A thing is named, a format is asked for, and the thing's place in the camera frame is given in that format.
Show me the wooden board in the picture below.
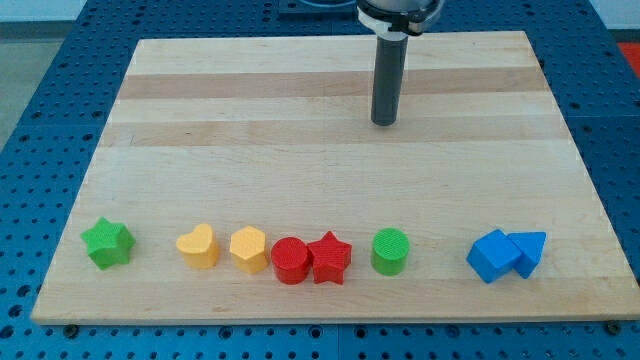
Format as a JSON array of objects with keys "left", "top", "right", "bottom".
[{"left": 31, "top": 31, "right": 639, "bottom": 325}]

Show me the red star block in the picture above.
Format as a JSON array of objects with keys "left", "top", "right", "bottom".
[{"left": 307, "top": 231, "right": 352, "bottom": 285}]

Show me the red cylinder block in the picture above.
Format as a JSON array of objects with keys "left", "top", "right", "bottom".
[{"left": 271, "top": 237, "right": 311, "bottom": 285}]

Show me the green cylinder block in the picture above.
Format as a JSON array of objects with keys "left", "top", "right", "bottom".
[{"left": 371, "top": 228, "right": 410, "bottom": 276}]

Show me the yellow hexagon block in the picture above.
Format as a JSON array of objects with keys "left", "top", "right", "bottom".
[{"left": 229, "top": 226, "right": 269, "bottom": 274}]

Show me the yellow heart block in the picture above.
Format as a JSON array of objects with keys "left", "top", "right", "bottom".
[{"left": 176, "top": 223, "right": 219, "bottom": 269}]

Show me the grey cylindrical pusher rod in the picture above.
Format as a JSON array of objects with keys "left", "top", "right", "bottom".
[{"left": 371, "top": 37, "right": 408, "bottom": 126}]

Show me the blue cube block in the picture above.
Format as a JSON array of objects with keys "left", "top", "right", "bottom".
[{"left": 466, "top": 229, "right": 522, "bottom": 284}]

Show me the blue triangle block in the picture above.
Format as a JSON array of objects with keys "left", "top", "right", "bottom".
[{"left": 507, "top": 232, "right": 547, "bottom": 279}]

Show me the green star block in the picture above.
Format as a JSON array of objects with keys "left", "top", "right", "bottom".
[{"left": 80, "top": 217, "right": 136, "bottom": 270}]

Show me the blue perforated table plate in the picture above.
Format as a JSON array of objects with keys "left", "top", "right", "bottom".
[{"left": 1, "top": 0, "right": 639, "bottom": 359}]

